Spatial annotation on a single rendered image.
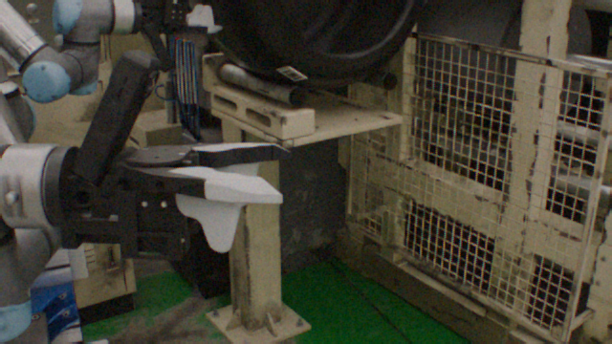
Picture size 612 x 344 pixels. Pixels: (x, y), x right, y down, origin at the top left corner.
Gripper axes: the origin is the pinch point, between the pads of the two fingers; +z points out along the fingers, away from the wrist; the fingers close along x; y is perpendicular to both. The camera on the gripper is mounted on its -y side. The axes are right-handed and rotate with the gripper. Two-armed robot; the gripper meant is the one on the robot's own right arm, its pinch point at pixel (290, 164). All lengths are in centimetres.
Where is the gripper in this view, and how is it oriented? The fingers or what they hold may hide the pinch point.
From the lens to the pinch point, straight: 50.8
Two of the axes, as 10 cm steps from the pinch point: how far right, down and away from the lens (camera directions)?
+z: 10.0, 0.1, -0.2
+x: -0.2, 2.3, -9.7
